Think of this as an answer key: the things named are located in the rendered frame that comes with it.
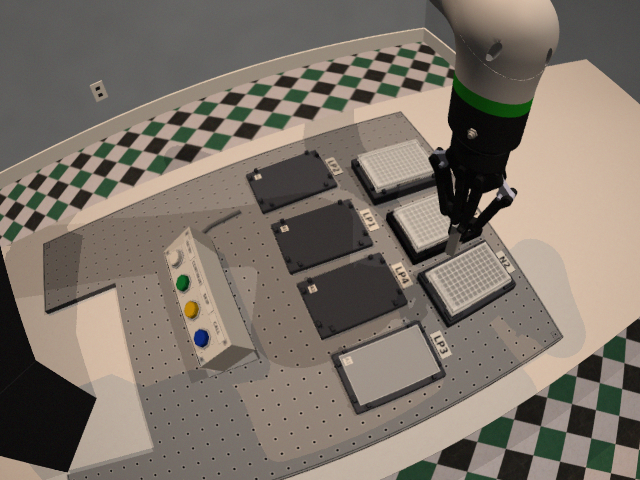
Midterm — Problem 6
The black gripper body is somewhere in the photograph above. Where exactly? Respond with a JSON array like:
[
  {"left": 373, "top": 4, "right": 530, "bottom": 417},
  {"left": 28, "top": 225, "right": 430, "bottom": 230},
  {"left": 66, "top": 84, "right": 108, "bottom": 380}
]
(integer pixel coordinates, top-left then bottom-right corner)
[{"left": 445, "top": 132, "right": 510, "bottom": 194}]

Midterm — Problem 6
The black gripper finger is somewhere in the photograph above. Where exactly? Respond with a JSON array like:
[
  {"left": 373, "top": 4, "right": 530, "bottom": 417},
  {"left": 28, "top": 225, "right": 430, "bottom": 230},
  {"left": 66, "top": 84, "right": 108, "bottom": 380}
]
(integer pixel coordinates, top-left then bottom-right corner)
[
  {"left": 428, "top": 147, "right": 470, "bottom": 255},
  {"left": 449, "top": 175, "right": 517, "bottom": 257}
]

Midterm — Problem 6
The white button panel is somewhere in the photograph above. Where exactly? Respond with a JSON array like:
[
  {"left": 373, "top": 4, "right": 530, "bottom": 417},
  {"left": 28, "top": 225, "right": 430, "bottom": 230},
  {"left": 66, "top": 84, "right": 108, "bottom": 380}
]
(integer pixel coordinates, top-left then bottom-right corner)
[{"left": 164, "top": 209, "right": 260, "bottom": 378}]

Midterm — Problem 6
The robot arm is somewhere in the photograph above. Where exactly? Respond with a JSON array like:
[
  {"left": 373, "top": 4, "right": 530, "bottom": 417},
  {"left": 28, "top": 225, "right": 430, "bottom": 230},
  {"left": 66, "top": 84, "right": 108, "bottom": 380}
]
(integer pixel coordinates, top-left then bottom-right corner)
[{"left": 429, "top": 0, "right": 559, "bottom": 154}]

